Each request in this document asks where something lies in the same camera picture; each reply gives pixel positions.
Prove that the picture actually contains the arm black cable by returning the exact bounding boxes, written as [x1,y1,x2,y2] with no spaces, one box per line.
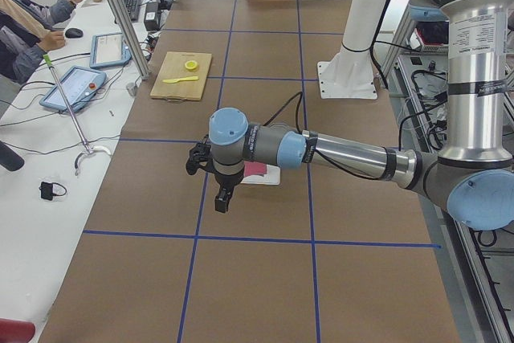
[263,91,385,171]

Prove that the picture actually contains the wooden cutting board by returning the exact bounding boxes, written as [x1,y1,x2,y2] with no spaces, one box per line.
[150,51,212,101]

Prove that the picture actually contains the near teach pendant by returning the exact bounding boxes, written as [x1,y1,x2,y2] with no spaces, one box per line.
[39,66,107,112]

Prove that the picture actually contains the red bottle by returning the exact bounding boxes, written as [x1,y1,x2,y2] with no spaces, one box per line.
[0,318,35,343]

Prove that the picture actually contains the white pedestal column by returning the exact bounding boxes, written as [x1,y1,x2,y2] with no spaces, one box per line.
[317,0,389,100]

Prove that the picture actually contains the teach pendant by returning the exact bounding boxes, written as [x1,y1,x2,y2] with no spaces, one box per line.
[39,66,107,112]
[89,33,132,69]

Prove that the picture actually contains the black power adapter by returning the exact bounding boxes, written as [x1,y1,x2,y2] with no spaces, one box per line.
[144,1,161,31]

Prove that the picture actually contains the black computer mouse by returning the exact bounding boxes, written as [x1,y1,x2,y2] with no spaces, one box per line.
[64,28,84,39]

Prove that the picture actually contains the yellow lemon slice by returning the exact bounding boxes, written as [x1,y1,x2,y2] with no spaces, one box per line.
[184,60,198,71]

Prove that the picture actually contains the black keyboard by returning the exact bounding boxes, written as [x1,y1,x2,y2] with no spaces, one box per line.
[120,0,144,22]

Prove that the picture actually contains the black clip with cable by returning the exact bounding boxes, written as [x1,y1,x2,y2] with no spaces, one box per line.
[39,182,67,201]

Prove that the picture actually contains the white rectangular tray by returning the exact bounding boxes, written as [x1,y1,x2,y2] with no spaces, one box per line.
[242,165,281,186]

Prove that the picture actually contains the pink fleece cloth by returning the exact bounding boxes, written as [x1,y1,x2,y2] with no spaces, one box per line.
[244,161,267,178]

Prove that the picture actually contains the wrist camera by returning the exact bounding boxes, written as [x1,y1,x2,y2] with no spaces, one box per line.
[186,141,214,175]

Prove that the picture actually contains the yellow plastic knife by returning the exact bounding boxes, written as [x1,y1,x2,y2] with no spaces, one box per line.
[162,76,199,84]

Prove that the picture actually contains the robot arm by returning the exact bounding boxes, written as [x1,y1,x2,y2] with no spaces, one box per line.
[208,0,513,231]

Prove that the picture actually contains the far teach pendant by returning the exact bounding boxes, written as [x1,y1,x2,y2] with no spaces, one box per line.
[89,33,132,69]

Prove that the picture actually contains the reacher grabber tool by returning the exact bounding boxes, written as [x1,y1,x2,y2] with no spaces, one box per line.
[43,54,112,176]

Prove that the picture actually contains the aluminium frame post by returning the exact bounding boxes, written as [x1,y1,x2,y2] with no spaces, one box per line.
[107,0,150,80]

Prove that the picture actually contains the seated person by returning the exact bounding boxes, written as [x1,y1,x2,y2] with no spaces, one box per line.
[1,0,83,84]

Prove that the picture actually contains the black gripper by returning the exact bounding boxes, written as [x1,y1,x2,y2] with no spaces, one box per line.
[213,161,244,212]

